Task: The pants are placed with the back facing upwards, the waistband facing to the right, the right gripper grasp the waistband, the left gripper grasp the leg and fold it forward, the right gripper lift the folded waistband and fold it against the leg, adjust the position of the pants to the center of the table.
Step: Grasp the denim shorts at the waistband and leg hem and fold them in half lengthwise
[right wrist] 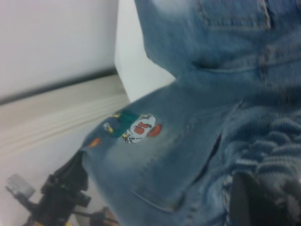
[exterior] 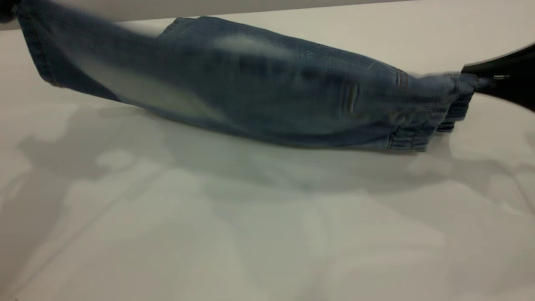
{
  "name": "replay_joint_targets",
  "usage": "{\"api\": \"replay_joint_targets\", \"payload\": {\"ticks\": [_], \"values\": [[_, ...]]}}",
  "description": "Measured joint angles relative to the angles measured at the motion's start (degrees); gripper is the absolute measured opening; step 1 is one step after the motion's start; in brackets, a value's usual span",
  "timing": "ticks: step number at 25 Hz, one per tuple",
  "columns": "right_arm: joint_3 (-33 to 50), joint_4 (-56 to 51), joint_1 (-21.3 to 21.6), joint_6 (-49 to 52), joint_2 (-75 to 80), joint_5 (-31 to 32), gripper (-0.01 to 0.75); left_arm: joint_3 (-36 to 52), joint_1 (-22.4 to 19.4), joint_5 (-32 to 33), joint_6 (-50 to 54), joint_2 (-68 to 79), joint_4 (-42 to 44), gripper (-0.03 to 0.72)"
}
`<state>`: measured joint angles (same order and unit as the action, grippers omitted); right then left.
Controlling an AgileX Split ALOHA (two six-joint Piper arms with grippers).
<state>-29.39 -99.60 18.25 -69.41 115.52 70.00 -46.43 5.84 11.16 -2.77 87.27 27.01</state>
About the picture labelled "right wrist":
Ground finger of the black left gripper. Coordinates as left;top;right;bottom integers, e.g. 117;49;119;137
62;150;89;191

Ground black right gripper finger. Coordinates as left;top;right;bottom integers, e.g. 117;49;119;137
231;173;283;226

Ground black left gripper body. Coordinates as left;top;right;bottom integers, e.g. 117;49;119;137
40;174;92;212

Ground blue denim shorts with print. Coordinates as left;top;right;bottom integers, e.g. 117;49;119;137
79;0;301;226

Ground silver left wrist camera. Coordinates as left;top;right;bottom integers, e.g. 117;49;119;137
6;173;36;201

